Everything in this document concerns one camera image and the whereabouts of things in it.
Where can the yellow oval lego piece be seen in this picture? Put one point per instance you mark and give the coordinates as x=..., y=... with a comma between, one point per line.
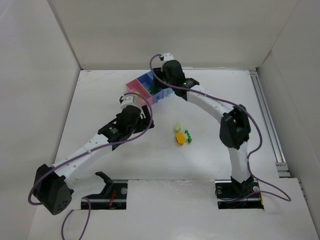
x=181, y=138

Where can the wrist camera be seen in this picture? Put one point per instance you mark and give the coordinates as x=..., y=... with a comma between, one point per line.
x=127, y=100
x=164, y=57

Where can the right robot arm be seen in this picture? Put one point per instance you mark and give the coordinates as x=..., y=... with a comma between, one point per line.
x=234, y=123

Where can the lime rounded lego brick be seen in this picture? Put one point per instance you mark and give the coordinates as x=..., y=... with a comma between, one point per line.
x=178, y=127

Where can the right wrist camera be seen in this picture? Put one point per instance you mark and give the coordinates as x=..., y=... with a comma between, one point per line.
x=164, y=57

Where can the purple drawer container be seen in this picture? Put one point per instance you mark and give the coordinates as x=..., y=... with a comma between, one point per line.
x=147, y=81

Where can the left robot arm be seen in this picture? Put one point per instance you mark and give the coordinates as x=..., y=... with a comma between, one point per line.
x=54, y=185

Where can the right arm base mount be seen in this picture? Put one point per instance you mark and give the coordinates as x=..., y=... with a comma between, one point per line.
x=230, y=196

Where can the pink drawer container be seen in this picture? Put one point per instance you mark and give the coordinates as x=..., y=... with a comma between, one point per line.
x=136, y=87

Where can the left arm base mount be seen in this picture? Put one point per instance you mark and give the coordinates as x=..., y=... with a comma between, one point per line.
x=113, y=196

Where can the green lego plate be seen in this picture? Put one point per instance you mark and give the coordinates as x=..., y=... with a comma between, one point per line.
x=188, y=136

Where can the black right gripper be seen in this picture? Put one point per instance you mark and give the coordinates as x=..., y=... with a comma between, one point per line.
x=157, y=75

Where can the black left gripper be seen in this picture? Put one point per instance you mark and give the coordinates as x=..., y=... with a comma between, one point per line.
x=146, y=116

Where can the green 2x2 lego brick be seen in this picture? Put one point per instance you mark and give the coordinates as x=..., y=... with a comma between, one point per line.
x=152, y=90

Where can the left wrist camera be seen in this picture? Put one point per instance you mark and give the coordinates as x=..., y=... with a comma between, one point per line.
x=127, y=100

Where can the aluminium rail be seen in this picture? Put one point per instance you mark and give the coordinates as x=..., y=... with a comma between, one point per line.
x=280, y=161

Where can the light blue drawer container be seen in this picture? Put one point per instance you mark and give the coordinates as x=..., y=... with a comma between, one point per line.
x=167, y=92

